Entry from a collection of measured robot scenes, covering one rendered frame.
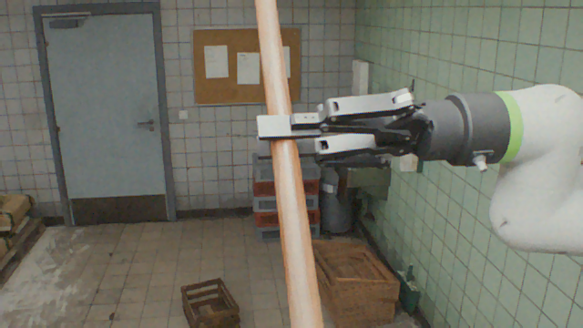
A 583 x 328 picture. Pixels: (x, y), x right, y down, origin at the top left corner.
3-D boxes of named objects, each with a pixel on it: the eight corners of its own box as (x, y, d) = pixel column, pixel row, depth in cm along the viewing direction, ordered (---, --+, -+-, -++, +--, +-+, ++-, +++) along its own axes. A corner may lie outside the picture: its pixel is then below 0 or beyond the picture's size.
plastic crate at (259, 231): (320, 238, 436) (320, 222, 432) (257, 243, 426) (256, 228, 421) (311, 220, 474) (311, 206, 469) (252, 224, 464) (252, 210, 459)
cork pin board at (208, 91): (301, 103, 452) (301, 25, 429) (194, 107, 438) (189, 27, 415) (301, 102, 455) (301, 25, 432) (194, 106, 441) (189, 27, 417)
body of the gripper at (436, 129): (472, 132, 51) (394, 136, 50) (445, 173, 58) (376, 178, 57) (451, 84, 55) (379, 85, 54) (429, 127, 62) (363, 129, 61)
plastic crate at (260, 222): (320, 223, 431) (320, 209, 426) (255, 228, 423) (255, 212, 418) (311, 207, 469) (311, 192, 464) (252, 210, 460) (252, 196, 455)
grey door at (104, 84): (176, 222, 466) (158, 1, 398) (64, 228, 451) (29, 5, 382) (177, 219, 475) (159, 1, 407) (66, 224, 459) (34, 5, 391)
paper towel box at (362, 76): (371, 106, 405) (373, 63, 393) (358, 106, 403) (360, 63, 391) (362, 99, 431) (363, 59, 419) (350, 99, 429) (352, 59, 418)
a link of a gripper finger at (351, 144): (399, 120, 57) (397, 128, 58) (310, 134, 57) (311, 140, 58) (406, 146, 55) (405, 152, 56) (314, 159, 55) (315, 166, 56)
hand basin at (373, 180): (386, 239, 381) (393, 132, 352) (344, 242, 376) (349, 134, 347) (369, 215, 425) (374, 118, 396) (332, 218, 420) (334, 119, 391)
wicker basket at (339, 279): (332, 314, 295) (334, 278, 286) (306, 271, 346) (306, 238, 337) (399, 302, 308) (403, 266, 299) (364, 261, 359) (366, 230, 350)
